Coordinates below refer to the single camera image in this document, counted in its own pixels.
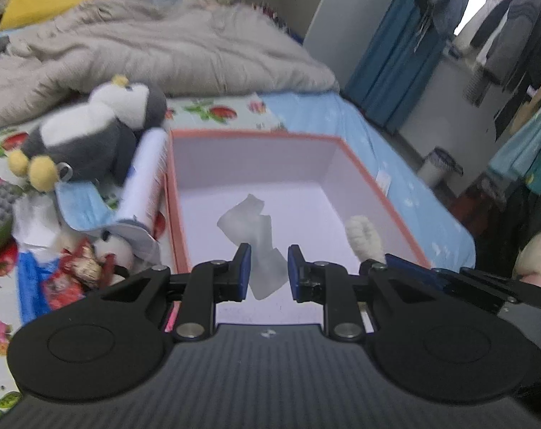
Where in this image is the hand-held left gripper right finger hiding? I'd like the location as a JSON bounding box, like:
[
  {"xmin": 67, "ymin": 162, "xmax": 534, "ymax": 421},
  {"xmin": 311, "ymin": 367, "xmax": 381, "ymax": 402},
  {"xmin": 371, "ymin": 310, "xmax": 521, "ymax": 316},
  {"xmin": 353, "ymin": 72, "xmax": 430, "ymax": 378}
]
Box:
[{"xmin": 287, "ymin": 245, "xmax": 436, "ymax": 341}]

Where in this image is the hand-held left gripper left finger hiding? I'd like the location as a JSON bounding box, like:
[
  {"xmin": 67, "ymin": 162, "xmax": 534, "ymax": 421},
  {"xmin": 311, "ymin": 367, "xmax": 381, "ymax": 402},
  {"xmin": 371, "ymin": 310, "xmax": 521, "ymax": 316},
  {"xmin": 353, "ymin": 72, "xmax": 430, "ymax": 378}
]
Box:
[{"xmin": 98, "ymin": 243, "xmax": 252, "ymax": 341}]

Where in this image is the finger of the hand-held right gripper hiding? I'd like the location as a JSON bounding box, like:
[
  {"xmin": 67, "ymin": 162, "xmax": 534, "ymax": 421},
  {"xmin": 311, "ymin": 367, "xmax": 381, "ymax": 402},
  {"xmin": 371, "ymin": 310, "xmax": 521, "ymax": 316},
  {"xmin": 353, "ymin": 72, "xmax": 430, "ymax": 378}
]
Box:
[{"xmin": 384, "ymin": 254, "xmax": 541, "ymax": 316}]

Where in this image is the clear plastic wrap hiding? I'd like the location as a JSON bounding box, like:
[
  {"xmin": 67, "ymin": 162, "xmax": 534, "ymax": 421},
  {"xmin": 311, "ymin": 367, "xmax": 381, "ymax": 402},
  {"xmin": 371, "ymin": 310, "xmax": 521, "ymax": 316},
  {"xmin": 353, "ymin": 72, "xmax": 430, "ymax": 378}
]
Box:
[{"xmin": 217, "ymin": 193, "xmax": 289, "ymax": 301}]

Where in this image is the white fluffy plush piece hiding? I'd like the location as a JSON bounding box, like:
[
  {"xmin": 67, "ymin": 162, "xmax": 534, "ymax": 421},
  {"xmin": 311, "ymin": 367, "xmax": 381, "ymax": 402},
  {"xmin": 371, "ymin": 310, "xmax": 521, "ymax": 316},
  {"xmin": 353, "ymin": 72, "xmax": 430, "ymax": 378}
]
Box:
[{"xmin": 346, "ymin": 216, "xmax": 386, "ymax": 262}]

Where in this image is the orange cardboard box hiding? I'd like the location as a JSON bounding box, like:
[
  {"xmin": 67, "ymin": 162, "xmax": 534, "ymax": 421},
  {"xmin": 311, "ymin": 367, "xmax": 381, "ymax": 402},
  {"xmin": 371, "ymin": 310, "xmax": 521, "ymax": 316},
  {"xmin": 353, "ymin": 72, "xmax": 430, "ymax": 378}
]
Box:
[{"xmin": 163, "ymin": 129, "xmax": 433, "ymax": 328}]

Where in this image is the person's right forearm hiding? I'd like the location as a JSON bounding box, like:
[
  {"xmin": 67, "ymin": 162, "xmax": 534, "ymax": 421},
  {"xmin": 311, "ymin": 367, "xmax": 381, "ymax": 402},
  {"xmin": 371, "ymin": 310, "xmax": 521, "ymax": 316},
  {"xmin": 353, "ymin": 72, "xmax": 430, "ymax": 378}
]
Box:
[{"xmin": 513, "ymin": 230, "xmax": 541, "ymax": 278}]

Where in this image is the person's right hand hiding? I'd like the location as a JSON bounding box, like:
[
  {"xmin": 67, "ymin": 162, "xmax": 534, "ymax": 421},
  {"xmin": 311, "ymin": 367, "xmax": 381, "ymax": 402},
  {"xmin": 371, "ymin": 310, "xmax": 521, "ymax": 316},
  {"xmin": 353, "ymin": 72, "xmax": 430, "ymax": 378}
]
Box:
[{"xmin": 518, "ymin": 272, "xmax": 541, "ymax": 294}]

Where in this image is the white trash can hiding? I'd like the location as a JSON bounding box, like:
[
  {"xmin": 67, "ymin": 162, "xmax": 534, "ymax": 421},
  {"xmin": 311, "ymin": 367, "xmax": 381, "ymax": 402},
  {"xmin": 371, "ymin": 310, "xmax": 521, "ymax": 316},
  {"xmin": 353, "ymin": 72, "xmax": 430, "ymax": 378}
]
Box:
[{"xmin": 417, "ymin": 147, "xmax": 464, "ymax": 189}]

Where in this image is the white spray can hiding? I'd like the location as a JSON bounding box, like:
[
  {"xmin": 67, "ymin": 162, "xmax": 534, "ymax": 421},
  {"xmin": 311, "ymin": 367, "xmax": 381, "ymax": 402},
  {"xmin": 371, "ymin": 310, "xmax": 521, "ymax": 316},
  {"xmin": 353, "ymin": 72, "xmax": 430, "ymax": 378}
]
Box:
[{"xmin": 118, "ymin": 128, "xmax": 168, "ymax": 235}]

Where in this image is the teal cloth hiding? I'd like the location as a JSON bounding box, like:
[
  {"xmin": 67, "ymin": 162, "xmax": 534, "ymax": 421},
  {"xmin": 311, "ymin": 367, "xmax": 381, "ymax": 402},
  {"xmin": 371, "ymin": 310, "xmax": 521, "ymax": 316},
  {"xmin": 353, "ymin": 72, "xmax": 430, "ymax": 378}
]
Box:
[{"xmin": 486, "ymin": 97, "xmax": 541, "ymax": 195}]

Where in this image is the fruit printed bed sheet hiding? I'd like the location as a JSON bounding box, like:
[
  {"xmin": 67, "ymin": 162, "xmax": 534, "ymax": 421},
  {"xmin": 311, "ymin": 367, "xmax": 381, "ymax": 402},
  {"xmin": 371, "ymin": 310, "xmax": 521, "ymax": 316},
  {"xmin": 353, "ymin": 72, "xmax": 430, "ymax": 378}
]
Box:
[{"xmin": 0, "ymin": 93, "xmax": 290, "ymax": 414}]

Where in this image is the blue face mask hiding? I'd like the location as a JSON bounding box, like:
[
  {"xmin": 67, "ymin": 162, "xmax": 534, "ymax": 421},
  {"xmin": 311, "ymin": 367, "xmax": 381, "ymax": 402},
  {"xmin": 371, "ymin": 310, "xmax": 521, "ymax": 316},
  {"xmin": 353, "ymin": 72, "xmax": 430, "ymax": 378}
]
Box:
[{"xmin": 55, "ymin": 178, "xmax": 120, "ymax": 232}]

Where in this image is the red snack packet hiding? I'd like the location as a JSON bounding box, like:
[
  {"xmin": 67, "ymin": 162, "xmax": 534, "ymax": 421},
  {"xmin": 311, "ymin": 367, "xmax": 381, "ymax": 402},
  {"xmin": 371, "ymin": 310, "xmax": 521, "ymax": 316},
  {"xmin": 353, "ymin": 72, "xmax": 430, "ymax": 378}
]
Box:
[{"xmin": 42, "ymin": 272, "xmax": 87, "ymax": 312}]

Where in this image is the striped garment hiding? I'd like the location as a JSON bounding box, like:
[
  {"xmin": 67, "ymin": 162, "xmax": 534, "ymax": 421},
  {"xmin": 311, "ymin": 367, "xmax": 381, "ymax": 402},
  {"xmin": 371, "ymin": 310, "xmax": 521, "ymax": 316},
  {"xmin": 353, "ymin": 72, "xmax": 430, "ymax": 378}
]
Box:
[{"xmin": 462, "ymin": 66, "xmax": 491, "ymax": 109}]

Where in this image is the grey penguin plush toy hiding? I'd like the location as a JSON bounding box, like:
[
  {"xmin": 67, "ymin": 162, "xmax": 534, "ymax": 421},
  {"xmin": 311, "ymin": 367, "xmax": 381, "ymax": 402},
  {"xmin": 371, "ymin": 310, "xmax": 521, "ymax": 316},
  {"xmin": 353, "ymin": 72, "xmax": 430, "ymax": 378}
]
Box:
[{"xmin": 8, "ymin": 76, "xmax": 168, "ymax": 191}]

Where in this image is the blue plastic packet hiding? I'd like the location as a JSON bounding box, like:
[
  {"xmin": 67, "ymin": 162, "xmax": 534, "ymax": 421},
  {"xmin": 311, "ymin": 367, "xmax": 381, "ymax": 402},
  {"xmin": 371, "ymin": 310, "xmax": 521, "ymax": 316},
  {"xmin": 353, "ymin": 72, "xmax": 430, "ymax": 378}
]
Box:
[{"xmin": 17, "ymin": 250, "xmax": 62, "ymax": 325}]

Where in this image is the white paper towel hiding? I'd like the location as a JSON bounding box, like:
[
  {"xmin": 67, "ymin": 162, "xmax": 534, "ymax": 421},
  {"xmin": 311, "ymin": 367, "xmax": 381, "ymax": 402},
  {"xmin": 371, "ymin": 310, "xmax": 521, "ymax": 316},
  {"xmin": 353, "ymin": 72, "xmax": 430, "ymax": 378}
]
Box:
[{"xmin": 13, "ymin": 192, "xmax": 65, "ymax": 256}]

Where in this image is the grey blanket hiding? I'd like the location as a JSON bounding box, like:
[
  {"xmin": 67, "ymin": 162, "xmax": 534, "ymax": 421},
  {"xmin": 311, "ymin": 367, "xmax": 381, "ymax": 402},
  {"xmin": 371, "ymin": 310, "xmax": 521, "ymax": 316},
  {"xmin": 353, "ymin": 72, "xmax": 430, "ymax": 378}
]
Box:
[{"xmin": 0, "ymin": 0, "xmax": 341, "ymax": 131}]

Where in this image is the blue curtain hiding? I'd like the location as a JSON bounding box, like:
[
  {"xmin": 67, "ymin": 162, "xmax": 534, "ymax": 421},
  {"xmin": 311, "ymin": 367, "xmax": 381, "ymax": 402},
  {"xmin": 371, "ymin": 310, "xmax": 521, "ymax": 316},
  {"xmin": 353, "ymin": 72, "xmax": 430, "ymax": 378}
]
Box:
[{"xmin": 343, "ymin": 0, "xmax": 455, "ymax": 129}]

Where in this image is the dark grey coat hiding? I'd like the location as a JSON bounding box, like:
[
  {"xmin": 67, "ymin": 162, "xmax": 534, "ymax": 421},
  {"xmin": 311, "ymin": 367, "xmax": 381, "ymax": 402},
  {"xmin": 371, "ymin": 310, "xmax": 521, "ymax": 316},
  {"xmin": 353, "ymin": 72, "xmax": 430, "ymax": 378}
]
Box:
[{"xmin": 482, "ymin": 0, "xmax": 541, "ymax": 87}]

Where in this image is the white cabinet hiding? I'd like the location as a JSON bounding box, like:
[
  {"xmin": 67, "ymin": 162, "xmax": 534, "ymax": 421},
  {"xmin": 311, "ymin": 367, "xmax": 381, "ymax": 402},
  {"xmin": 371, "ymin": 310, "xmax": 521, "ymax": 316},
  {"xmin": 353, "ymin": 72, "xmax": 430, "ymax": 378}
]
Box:
[{"xmin": 303, "ymin": 0, "xmax": 408, "ymax": 82}]

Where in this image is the white lilac garment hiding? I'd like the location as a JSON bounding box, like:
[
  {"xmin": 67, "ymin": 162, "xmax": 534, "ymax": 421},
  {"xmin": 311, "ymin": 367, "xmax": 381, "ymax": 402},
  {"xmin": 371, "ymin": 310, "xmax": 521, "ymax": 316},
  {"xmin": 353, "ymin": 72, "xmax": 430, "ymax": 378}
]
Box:
[{"xmin": 453, "ymin": 0, "xmax": 518, "ymax": 56}]

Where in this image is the yellow pillow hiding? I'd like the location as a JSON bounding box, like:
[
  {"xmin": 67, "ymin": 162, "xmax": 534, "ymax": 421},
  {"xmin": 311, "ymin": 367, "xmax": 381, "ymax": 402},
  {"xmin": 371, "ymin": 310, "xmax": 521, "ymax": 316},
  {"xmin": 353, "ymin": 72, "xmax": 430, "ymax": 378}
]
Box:
[{"xmin": 0, "ymin": 0, "xmax": 104, "ymax": 30}]

